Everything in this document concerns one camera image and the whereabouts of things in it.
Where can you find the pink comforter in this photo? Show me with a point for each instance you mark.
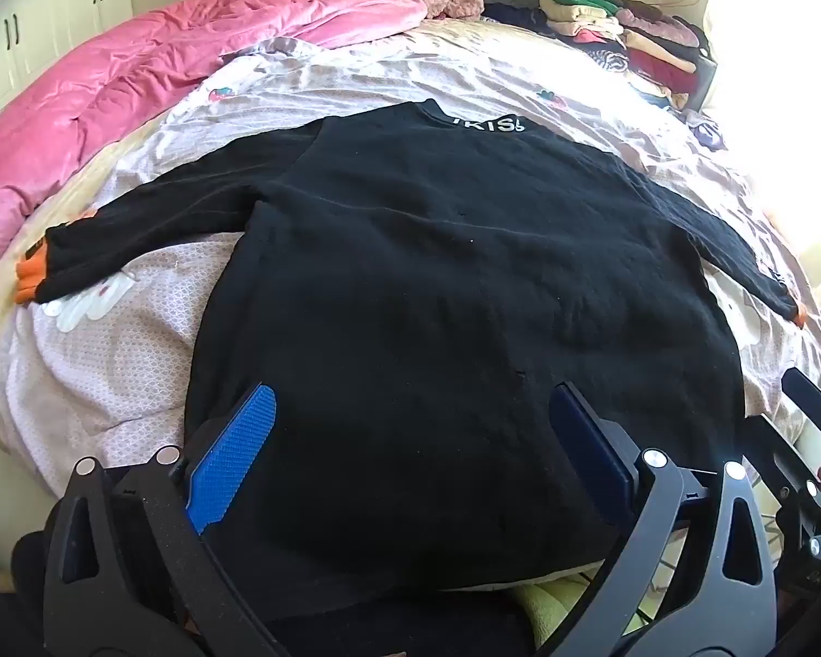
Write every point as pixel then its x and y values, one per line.
pixel 109 96

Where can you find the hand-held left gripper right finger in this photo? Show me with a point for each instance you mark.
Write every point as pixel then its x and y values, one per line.
pixel 588 438

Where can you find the pile of folded clothes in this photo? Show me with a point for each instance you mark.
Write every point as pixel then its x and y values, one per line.
pixel 629 34

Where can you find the lilac printed bed sheet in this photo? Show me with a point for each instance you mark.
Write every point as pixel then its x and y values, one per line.
pixel 383 75

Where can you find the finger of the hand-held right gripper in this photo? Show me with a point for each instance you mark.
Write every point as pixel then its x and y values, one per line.
pixel 817 397
pixel 780 458

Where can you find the purple patterned cloth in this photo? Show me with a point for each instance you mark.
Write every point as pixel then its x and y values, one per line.
pixel 708 133

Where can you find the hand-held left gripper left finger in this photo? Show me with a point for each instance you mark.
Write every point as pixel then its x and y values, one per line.
pixel 229 452

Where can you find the white wardrobe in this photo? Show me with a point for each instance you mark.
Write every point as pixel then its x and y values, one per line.
pixel 41 14

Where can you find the black sweater with orange cuffs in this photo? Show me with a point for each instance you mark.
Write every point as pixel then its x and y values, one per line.
pixel 417 287

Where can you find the person's green top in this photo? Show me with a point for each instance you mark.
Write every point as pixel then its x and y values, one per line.
pixel 554 612

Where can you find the dark navy garment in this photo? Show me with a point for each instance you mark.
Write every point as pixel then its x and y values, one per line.
pixel 516 15

